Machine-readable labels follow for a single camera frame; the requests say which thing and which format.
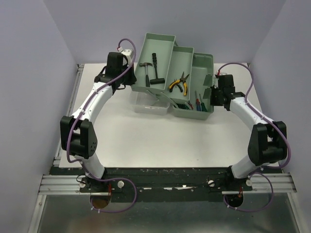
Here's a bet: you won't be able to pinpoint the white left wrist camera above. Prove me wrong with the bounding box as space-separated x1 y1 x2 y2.
120 49 134 65

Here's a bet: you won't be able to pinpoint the black T-handle wrench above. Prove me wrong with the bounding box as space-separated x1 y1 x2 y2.
150 53 165 84

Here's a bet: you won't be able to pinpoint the green plastic tool box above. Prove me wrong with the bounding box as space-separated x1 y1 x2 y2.
131 33 214 120

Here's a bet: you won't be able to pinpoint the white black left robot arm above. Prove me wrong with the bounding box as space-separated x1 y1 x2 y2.
60 49 136 192

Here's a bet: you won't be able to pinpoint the black mounting base rail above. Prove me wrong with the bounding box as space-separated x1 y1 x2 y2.
50 167 280 203

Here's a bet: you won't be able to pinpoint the aluminium extrusion frame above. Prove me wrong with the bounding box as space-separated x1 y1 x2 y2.
39 64 92 195

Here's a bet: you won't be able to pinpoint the yellow handled pliers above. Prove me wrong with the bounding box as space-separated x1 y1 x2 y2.
169 72 189 96

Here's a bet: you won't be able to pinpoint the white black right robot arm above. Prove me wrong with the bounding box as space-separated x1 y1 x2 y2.
210 74 290 190

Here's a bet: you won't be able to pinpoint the blue handled screwdriver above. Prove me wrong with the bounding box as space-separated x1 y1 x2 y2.
194 91 202 111

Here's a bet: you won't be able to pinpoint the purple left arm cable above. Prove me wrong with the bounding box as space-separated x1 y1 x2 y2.
66 38 138 214

